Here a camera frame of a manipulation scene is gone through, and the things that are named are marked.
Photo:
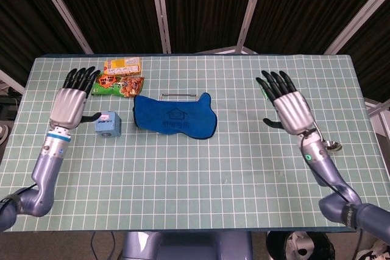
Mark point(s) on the blue microfibre towel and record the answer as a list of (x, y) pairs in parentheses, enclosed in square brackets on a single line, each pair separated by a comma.
[(176, 117)]

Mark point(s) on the blue-grey robot torso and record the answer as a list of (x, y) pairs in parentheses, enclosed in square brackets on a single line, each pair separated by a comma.
[(186, 246)]

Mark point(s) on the green orange snack bag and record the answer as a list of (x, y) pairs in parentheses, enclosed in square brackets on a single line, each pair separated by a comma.
[(122, 86)]

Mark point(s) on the green grid cutting mat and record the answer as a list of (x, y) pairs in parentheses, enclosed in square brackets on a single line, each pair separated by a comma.
[(198, 181)]

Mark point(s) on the yellow snack box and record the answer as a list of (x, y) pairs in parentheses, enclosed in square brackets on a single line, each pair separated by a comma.
[(123, 66)]

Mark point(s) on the green foil sachet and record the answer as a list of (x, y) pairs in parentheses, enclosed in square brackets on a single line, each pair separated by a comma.
[(262, 88)]

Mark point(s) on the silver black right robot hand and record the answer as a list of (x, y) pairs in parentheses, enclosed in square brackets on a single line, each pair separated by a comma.
[(294, 111)]

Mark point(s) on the light blue cube box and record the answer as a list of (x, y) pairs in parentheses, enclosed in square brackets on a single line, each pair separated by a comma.
[(106, 126)]

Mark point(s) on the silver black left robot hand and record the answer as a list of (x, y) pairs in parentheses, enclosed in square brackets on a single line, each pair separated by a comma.
[(68, 104)]

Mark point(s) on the dark pleated curtain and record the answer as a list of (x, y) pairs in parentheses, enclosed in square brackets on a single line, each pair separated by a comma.
[(115, 7)]

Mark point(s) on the white aluminium frame post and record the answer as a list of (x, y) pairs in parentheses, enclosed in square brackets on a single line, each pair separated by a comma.
[(359, 16), (251, 7), (65, 10), (161, 10)]

